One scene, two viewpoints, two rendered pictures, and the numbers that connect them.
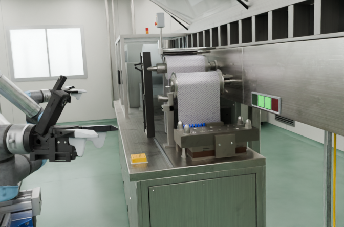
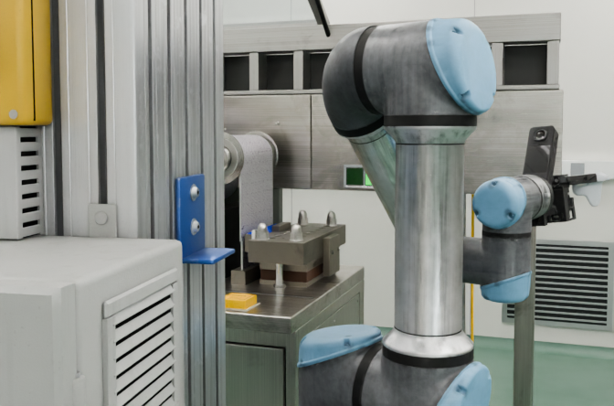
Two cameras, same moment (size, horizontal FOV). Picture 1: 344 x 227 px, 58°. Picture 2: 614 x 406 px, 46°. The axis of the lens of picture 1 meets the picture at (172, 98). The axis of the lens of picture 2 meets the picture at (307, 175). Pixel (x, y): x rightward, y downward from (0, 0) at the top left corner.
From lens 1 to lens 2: 163 cm
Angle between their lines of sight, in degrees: 59
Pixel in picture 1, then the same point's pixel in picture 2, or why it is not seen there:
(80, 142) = (597, 188)
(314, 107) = (497, 170)
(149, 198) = not seen: hidden behind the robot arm
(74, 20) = not seen: outside the picture
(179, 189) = not seen: hidden behind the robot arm
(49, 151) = (565, 207)
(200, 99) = (259, 184)
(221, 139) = (333, 244)
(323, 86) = (513, 144)
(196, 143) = (312, 254)
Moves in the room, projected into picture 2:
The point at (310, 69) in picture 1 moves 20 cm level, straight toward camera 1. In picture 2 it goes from (489, 126) to (547, 125)
